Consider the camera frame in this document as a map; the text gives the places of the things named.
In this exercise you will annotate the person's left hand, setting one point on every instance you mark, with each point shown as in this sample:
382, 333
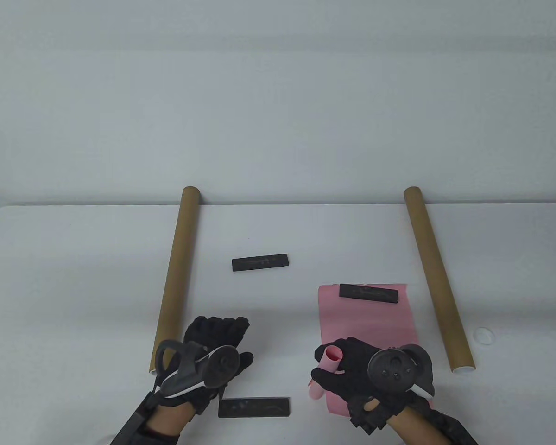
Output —
213, 329

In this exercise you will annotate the gray tracking controller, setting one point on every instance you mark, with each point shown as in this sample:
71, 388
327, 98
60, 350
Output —
391, 368
222, 364

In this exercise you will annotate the person's left forearm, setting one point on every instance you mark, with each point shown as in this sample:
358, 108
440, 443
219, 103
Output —
167, 419

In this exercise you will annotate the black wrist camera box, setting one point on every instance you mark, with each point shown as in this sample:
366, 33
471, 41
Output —
132, 422
454, 429

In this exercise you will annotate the brown cardboard mailing tube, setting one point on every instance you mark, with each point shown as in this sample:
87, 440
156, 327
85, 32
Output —
176, 278
433, 269

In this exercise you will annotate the person's right forearm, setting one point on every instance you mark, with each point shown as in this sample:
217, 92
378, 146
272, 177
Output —
412, 429

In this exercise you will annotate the person's right hand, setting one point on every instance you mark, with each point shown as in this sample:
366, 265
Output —
352, 371

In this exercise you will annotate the white tube end cap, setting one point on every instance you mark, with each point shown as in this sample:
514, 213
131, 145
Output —
483, 334

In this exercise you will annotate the pink paper sheet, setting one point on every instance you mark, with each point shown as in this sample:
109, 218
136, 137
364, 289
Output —
366, 320
332, 359

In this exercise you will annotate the black bar paperweight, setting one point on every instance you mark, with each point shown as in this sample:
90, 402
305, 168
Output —
368, 294
259, 263
255, 407

